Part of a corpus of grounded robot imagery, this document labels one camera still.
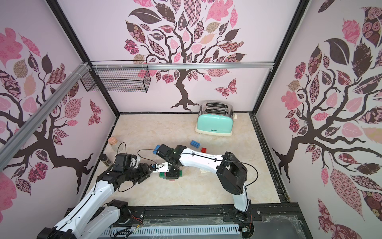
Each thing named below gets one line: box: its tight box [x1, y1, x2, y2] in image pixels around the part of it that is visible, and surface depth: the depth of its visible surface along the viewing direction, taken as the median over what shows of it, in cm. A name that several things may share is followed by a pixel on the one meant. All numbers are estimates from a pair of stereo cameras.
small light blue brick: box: [152, 144, 161, 155], surface depth 100 cm
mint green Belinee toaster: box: [194, 100, 238, 137], surface depth 102 cm
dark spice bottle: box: [98, 153, 112, 167], surface depth 88 cm
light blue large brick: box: [190, 139, 201, 149], surface depth 102 cm
